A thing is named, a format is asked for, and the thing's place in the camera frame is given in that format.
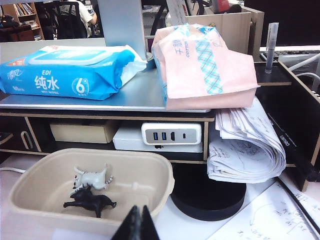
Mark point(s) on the beige pulp paper box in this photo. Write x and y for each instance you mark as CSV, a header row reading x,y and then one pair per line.
x,y
140,170

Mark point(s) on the flat white box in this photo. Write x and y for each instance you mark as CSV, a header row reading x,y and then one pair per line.
x,y
127,142

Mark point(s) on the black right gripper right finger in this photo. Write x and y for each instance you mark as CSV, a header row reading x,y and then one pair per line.
x,y
148,227

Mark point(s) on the light wooden storage box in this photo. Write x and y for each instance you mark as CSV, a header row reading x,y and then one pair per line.
x,y
225,32

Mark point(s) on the white sketched paper sheet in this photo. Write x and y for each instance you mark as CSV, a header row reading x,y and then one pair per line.
x,y
262,220

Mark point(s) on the dark keyboard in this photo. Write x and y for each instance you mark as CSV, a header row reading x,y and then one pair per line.
x,y
287,55

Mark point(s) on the red box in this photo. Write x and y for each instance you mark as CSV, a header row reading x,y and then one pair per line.
x,y
221,5

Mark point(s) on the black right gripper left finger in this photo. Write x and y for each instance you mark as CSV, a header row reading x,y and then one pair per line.
x,y
132,225

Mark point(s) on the clear plastic pen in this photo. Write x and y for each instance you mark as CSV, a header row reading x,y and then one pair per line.
x,y
271,47

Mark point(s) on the white USB hub dock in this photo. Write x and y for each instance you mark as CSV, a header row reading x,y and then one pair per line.
x,y
171,133

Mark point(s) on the beige cardboard box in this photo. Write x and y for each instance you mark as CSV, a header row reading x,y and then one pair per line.
x,y
80,133

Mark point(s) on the black wooden desk organizer shelf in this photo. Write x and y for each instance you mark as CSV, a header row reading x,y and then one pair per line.
x,y
275,72

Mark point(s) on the pink tissue pack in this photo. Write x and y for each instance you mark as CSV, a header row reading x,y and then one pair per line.
x,y
212,90

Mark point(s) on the blue wet wipes pack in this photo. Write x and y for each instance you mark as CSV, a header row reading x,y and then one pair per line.
x,y
50,80

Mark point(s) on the folded stack of papers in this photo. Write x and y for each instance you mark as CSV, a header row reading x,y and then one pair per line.
x,y
245,160

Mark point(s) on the wooden bookshelf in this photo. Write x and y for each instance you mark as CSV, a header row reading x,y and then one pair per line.
x,y
25,22

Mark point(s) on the person in white shirt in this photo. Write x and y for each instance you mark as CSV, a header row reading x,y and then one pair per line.
x,y
87,17

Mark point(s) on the black background monitor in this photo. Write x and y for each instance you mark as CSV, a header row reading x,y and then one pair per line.
x,y
282,22

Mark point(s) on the black round stand base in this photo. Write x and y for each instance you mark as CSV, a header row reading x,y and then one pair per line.
x,y
207,200

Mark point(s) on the black horse doll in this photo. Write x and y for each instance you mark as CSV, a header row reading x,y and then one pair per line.
x,y
92,201

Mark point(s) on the black slim box white lettering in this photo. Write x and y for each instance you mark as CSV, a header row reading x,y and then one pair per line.
x,y
290,147

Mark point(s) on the white striped tiger doll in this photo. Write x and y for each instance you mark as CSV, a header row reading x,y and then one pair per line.
x,y
92,177

